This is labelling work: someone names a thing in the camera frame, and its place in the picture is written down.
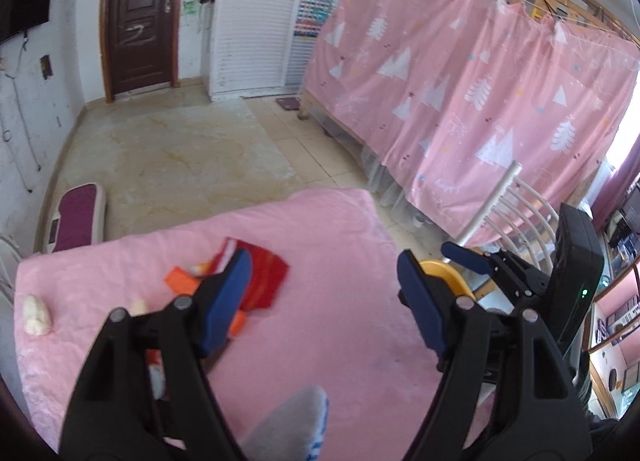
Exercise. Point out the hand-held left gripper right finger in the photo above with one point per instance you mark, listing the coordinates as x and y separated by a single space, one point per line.
422 306

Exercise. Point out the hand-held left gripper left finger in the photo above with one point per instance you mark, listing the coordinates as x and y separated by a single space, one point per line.
227 298

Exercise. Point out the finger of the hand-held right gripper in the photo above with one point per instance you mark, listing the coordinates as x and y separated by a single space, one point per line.
465 256

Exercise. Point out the yellow bin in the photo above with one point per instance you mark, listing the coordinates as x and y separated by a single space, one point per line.
442 273

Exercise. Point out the red white wrapper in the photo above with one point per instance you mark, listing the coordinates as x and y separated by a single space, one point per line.
157 376

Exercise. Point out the white tissue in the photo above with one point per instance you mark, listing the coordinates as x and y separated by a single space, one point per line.
36 308

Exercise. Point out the wooden shelf unit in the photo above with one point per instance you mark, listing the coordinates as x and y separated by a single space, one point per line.
617 321

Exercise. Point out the purple window curtain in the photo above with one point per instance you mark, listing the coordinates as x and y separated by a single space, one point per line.
620 181

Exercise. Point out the pink fleece blanket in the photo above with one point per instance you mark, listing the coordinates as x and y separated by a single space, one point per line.
325 291

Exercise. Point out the grey blue cloth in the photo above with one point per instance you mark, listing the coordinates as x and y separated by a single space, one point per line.
290 426

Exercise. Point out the pink tree print curtain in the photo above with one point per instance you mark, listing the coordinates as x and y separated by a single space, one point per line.
450 91

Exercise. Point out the small dark floor scale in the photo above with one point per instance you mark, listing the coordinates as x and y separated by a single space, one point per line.
287 103

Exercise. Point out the white louvred wardrobe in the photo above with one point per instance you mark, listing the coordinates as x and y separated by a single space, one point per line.
255 16

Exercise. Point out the colourful grid poster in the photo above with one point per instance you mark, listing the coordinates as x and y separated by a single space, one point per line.
314 3

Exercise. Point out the brown door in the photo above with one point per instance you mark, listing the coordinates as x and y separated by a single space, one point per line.
142 16

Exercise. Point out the white metal chair frame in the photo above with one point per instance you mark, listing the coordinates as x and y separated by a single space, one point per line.
492 201

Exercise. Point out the small wall panel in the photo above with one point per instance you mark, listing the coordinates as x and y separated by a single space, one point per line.
46 66

